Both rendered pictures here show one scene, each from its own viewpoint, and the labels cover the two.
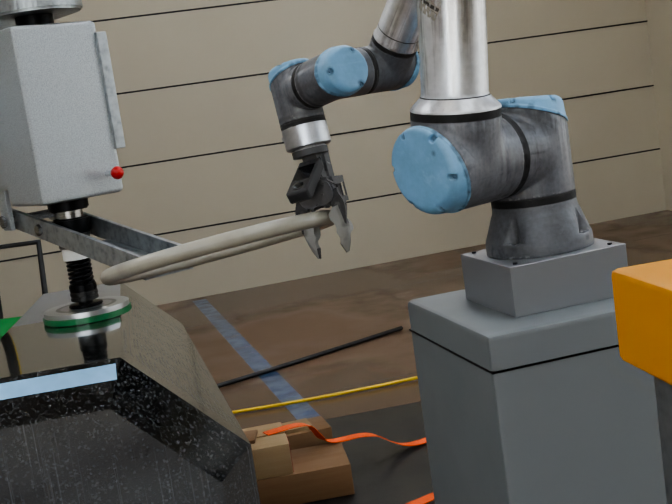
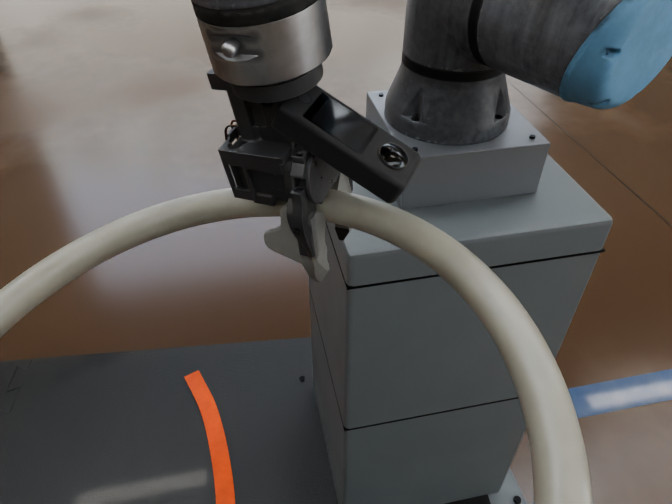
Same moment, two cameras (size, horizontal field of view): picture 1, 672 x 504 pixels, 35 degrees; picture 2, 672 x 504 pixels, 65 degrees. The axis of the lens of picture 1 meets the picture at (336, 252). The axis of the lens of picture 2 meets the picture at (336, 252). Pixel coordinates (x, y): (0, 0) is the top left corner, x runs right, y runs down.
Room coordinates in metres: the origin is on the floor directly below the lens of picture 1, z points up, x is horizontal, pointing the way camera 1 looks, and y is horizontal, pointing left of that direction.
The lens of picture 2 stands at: (2.00, 0.41, 1.31)
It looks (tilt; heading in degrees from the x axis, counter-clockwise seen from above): 40 degrees down; 272
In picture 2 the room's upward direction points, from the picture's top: straight up
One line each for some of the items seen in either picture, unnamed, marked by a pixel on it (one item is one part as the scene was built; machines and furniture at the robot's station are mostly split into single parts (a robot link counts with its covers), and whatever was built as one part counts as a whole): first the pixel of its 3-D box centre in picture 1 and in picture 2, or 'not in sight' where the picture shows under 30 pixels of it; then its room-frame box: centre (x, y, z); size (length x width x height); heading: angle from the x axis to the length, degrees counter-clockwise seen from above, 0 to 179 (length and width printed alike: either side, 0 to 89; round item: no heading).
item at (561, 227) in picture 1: (536, 220); (449, 83); (1.86, -0.36, 0.99); 0.19 x 0.19 x 0.10
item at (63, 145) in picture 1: (39, 122); not in sight; (2.68, 0.69, 1.30); 0.36 x 0.22 x 0.45; 39
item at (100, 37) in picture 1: (103, 91); not in sight; (2.64, 0.51, 1.35); 0.08 x 0.03 x 0.28; 39
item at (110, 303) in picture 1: (86, 307); not in sight; (2.62, 0.64, 0.82); 0.21 x 0.21 x 0.01
